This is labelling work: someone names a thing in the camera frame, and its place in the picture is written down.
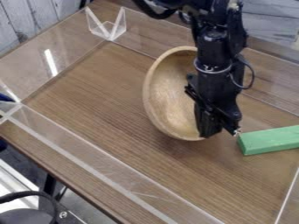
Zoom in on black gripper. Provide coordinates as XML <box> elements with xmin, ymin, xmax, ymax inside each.
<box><xmin>183</xmin><ymin>59</ymin><xmax>248</xmax><ymax>139</ymax></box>

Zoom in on brown wooden bowl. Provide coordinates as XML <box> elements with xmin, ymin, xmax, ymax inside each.
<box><xmin>143</xmin><ymin>45</ymin><xmax>203</xmax><ymax>141</ymax></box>

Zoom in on green rectangular block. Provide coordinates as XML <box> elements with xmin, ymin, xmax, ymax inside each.
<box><xmin>237</xmin><ymin>125</ymin><xmax>299</xmax><ymax>156</ymax></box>

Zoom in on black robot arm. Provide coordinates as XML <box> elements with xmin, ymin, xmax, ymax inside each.
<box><xmin>132</xmin><ymin>0</ymin><xmax>252</xmax><ymax>138</ymax></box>

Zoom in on clear acrylic tray walls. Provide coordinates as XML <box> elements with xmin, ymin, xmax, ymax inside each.
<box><xmin>0</xmin><ymin>1</ymin><xmax>299</xmax><ymax>224</ymax></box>

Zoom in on black table leg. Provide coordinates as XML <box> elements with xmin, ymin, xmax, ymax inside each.
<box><xmin>43</xmin><ymin>174</ymin><xmax>57</xmax><ymax>196</ymax></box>

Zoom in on blue object at left edge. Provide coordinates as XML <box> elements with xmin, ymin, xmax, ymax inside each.
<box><xmin>0</xmin><ymin>93</ymin><xmax>15</xmax><ymax>102</ymax></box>

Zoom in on black metal base plate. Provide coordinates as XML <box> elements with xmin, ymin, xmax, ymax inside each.
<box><xmin>39</xmin><ymin>198</ymin><xmax>87</xmax><ymax>224</ymax></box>

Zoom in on black cable loop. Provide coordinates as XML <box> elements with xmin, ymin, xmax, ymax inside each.
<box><xmin>0</xmin><ymin>190</ymin><xmax>59</xmax><ymax>224</ymax></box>

